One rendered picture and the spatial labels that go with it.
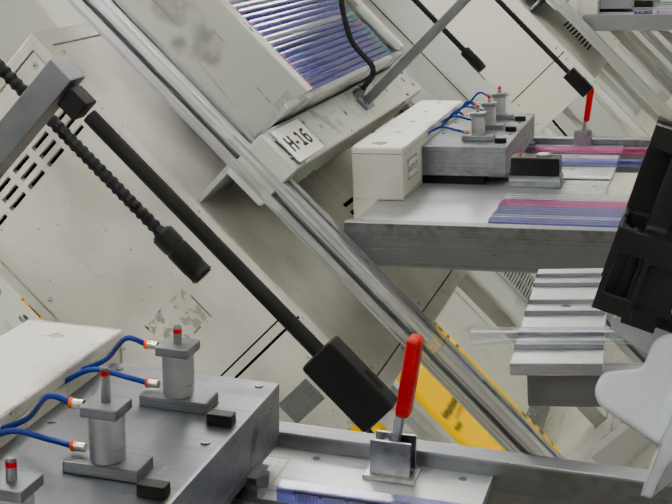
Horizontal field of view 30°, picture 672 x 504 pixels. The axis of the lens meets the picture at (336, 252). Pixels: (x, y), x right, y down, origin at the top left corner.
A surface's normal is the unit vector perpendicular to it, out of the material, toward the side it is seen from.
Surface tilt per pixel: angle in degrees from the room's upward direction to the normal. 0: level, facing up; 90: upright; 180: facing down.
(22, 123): 90
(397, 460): 90
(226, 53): 90
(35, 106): 90
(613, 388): 75
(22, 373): 48
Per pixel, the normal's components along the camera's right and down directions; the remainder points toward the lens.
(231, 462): 0.96, 0.09
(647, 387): -0.10, -0.28
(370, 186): -0.28, 0.25
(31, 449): 0.02, -0.96
